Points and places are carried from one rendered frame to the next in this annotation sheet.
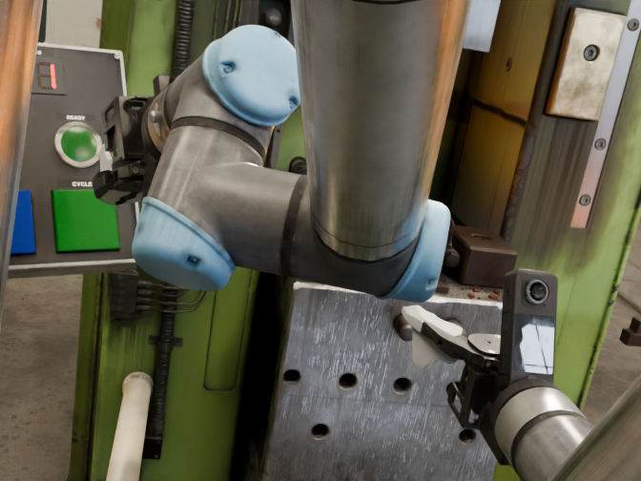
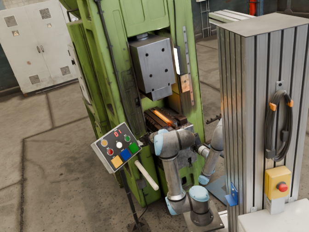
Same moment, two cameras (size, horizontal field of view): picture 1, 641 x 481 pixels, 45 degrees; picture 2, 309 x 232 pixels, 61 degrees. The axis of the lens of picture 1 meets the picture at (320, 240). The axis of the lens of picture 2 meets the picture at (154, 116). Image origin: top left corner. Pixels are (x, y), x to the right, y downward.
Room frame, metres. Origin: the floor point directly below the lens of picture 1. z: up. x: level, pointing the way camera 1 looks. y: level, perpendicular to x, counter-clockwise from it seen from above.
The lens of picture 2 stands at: (-0.96, 0.39, 2.25)
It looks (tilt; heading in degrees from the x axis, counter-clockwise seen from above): 28 degrees down; 350
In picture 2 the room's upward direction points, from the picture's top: 11 degrees counter-clockwise
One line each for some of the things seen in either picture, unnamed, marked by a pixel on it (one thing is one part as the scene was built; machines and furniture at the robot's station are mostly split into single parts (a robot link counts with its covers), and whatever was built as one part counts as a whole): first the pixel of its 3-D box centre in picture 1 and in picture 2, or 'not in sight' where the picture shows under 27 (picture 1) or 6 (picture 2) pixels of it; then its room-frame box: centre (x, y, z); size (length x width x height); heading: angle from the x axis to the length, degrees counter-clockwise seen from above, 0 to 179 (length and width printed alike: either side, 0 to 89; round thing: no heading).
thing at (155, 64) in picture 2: not in sight; (151, 60); (1.32, -0.10, 1.56); 0.42 x 0.39 x 0.40; 11
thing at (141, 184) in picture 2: not in sight; (141, 183); (1.16, 0.28, 0.36); 0.09 x 0.07 x 0.12; 101
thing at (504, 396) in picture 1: (506, 393); (197, 146); (0.68, -0.20, 0.97); 0.12 x 0.08 x 0.09; 11
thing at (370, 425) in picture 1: (359, 345); (166, 138); (1.34, -0.11, 0.69); 0.56 x 0.38 x 0.45; 11
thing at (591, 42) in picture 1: (585, 65); (184, 83); (1.30, -0.38, 1.27); 0.09 x 0.02 x 0.17; 101
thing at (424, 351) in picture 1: (424, 342); not in sight; (0.76, -0.13, 0.98); 0.09 x 0.03 x 0.06; 47
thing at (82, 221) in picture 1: (85, 220); (133, 147); (0.88, 0.29, 1.01); 0.07 x 0.05 x 0.07; 126
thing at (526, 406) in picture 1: (545, 432); (203, 150); (0.60, -0.22, 0.98); 0.08 x 0.05 x 0.08; 101
